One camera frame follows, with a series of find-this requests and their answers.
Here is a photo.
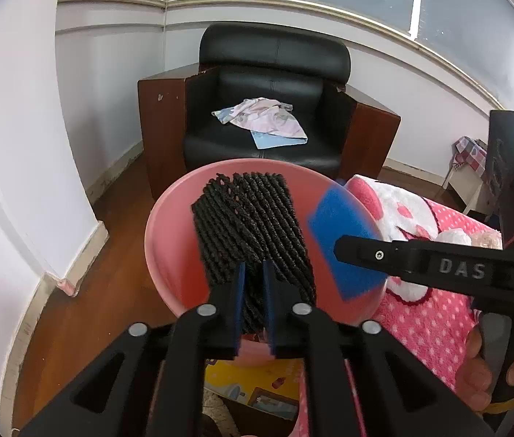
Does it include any blue sponge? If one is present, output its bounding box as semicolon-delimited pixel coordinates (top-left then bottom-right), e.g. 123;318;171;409
308;186;387;302

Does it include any pink plastic bucket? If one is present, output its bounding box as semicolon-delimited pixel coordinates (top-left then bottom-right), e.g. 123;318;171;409
144;158;387;369

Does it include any black leather armchair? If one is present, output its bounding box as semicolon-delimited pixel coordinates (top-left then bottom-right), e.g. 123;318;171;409
137;24;402;201

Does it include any black foam net sleeve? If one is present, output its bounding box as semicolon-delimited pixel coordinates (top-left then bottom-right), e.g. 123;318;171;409
192;172;317;335

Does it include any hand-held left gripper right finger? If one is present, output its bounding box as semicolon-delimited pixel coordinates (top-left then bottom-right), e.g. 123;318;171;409
262;260;495;437

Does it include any person's right hand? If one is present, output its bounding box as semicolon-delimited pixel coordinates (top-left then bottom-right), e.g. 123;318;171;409
457;327;514;415

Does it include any white side table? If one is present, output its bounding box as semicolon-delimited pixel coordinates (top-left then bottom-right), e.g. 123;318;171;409
441;164;490;216

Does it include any yellow printed box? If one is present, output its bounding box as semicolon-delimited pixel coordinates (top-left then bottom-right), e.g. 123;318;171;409
204;357;303;422

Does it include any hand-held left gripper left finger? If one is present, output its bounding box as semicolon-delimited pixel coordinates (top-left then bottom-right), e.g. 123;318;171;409
19;261;248;437

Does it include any light blue cloth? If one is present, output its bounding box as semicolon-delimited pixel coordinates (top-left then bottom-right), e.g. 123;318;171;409
250;130;307;149

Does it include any pastel patterned cloth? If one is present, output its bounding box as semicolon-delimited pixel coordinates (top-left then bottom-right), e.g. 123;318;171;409
211;97;309;139

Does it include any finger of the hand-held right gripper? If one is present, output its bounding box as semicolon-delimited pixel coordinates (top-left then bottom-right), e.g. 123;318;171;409
334;235;494;294

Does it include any pink dotted plush blanket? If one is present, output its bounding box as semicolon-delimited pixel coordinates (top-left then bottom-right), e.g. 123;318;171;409
298;174;513;437

